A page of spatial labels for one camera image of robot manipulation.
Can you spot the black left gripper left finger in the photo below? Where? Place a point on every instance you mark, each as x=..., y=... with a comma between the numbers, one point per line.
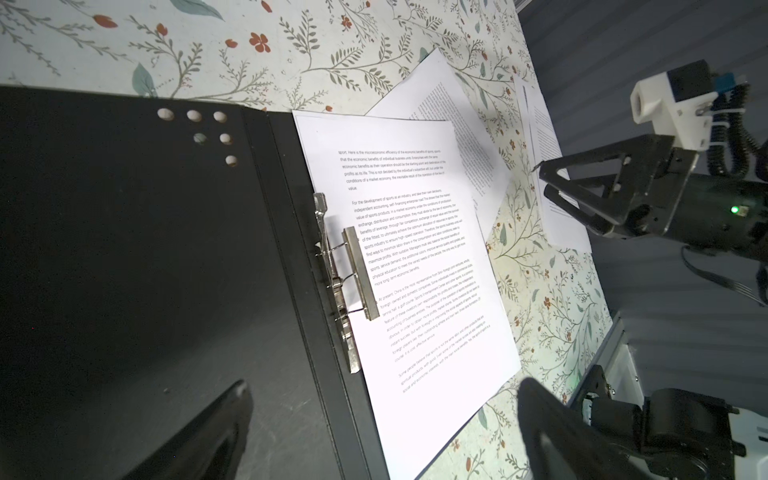
x=211, y=446

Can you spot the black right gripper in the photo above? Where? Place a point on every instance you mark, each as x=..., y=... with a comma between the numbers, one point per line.
x=712, y=213

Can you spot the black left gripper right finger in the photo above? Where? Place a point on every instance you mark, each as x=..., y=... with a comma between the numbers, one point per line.
x=560, y=445

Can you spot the white printed sheet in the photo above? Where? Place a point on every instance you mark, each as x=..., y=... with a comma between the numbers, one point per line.
x=441, y=345
x=432, y=92
x=561, y=229

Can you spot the orange folder black inside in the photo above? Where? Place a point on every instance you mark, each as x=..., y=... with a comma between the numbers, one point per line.
x=153, y=254

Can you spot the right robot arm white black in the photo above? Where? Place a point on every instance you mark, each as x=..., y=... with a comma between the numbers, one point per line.
x=678, y=434

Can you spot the floral table mat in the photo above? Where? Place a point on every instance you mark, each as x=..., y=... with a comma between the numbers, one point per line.
x=342, y=57

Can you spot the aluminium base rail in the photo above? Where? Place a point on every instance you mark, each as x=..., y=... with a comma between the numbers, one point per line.
x=613, y=366

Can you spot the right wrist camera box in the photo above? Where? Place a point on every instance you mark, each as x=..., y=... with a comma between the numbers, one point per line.
x=676, y=103

